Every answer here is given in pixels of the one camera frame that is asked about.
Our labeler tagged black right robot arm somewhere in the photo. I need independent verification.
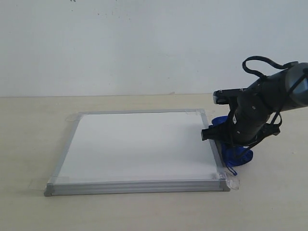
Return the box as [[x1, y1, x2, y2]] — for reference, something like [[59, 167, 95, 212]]
[[201, 63, 308, 146]]

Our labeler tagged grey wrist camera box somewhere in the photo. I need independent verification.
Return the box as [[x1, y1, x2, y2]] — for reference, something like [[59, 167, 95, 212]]
[[213, 88, 246, 105]]

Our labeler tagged clear tape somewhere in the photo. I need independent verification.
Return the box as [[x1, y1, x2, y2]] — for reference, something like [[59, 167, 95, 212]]
[[214, 172, 240, 192], [185, 109, 215, 118]]

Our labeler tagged blue cloth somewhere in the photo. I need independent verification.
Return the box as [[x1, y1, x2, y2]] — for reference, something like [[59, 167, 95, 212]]
[[215, 116, 253, 176]]

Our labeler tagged white board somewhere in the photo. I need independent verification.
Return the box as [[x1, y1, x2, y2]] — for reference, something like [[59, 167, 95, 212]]
[[44, 109, 225, 196]]

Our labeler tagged clear tape near right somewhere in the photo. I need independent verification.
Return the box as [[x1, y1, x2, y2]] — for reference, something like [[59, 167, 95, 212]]
[[214, 172, 240, 192]]

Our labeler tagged clear tape far right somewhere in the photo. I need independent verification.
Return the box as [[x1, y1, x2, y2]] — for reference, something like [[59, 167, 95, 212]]
[[185, 109, 215, 118]]

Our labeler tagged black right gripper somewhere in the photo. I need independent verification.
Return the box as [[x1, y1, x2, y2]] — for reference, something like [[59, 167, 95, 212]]
[[201, 96, 280, 147]]

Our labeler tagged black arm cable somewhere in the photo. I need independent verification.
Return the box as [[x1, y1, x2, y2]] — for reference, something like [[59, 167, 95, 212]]
[[227, 56, 308, 159]]

